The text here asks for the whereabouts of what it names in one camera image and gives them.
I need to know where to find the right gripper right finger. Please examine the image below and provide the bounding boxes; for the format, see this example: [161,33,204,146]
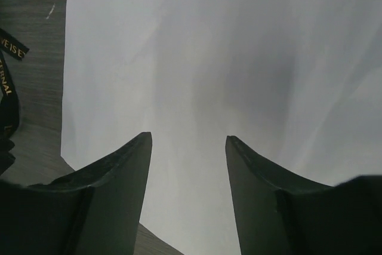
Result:
[226,136,381,254]

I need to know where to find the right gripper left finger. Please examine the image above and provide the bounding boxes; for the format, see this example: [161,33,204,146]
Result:
[1,132,152,254]

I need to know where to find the white wrapping paper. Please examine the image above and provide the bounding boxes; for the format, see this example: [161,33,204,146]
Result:
[61,0,381,254]

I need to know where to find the black ribbon gold letters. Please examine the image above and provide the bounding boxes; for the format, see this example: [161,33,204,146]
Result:
[1,29,29,173]

